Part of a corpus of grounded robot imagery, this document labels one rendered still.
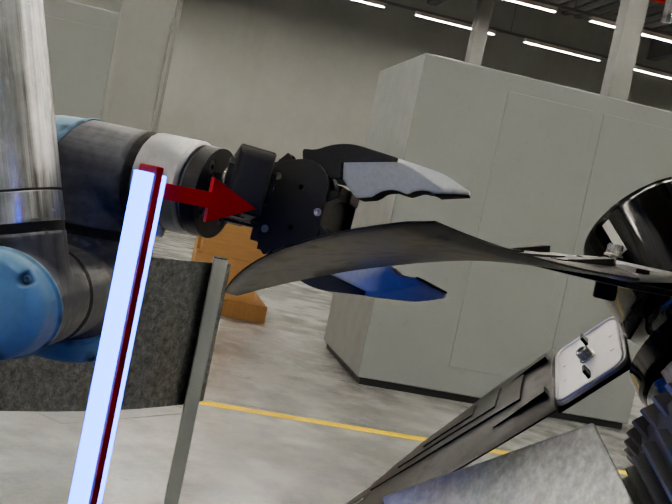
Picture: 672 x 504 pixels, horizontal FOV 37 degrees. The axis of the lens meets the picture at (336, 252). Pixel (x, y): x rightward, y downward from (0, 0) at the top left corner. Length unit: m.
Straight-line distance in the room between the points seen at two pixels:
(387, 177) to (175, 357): 2.10
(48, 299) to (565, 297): 6.60
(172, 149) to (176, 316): 1.97
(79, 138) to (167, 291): 1.88
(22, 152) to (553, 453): 0.40
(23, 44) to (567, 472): 0.46
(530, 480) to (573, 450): 0.04
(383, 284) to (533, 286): 6.40
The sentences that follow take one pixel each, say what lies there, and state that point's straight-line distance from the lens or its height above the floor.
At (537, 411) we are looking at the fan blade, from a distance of 0.80.
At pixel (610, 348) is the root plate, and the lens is 0.81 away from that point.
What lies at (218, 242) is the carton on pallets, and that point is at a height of 0.61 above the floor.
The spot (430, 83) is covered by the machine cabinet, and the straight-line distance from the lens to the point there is 6.84.
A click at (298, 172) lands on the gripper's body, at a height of 1.21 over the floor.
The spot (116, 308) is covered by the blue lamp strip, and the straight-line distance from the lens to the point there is 0.53.
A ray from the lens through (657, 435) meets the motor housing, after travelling 0.68.
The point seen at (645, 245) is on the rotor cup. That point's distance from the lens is 0.77.
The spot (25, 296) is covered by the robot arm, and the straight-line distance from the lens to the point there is 0.68.
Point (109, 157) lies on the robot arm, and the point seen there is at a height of 1.19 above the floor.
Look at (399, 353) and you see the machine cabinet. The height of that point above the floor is 0.26.
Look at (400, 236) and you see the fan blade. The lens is 0.52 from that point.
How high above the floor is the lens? 1.19
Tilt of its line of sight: 3 degrees down
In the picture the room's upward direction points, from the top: 12 degrees clockwise
